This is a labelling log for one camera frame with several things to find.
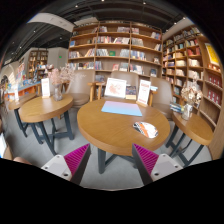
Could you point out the round wooden left table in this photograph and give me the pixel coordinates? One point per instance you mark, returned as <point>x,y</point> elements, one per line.
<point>39,109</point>

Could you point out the white sign with red text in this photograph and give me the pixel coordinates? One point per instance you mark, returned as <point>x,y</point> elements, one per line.
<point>144,91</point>

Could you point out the beige armchair on left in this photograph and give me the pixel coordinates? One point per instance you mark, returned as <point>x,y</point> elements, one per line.
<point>82,87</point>

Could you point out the dark book on stand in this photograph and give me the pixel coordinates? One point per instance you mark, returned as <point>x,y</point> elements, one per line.
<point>131,92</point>

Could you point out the glass vase with dried flowers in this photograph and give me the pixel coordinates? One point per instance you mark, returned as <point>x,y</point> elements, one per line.
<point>59,76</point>

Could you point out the round wooden right table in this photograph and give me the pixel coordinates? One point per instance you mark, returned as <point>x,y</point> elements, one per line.
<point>196,129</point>

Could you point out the blue and pink mouse pad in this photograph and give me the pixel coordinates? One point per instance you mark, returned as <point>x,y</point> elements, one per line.
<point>121,108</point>

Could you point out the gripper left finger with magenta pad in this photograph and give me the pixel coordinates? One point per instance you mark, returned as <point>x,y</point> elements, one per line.
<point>70,167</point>

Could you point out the distant wooden bookshelf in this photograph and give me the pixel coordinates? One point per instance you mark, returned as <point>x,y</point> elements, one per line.
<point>37,62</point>

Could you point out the wooden right side bookshelf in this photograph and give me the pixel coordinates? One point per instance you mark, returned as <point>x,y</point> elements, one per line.
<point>188,54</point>

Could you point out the round wooden centre table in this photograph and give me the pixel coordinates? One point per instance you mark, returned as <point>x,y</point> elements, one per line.
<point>113,134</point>

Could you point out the stack of books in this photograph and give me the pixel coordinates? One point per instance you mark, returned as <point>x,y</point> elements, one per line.
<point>176,107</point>

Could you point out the small white table sign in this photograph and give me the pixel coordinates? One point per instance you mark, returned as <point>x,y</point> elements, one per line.
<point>45,88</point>

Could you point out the white sign with red drawing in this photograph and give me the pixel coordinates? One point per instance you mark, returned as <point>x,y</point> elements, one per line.
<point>115,88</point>

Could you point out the beige armchair on right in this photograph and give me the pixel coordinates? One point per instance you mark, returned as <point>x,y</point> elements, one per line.
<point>162,98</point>

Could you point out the round wooden table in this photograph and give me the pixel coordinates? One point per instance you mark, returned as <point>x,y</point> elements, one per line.
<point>113,134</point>
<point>196,129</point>
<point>39,109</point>

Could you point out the beige armchair in centre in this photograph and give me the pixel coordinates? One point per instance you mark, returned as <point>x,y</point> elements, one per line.
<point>131,78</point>

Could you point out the beige armchair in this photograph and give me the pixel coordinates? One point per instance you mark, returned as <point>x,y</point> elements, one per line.
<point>82,87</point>
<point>162,98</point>
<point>131,78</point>

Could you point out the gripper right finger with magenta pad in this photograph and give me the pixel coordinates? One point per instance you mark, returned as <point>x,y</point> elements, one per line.
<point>152,166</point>

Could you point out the small wooden far-left table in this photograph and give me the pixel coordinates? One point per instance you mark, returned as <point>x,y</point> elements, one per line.
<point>15,106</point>

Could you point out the right vase with dried flowers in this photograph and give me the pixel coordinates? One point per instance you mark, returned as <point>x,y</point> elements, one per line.
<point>192,95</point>

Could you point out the large wooden back bookshelf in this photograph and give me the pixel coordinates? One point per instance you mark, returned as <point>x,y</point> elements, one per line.
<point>117,46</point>

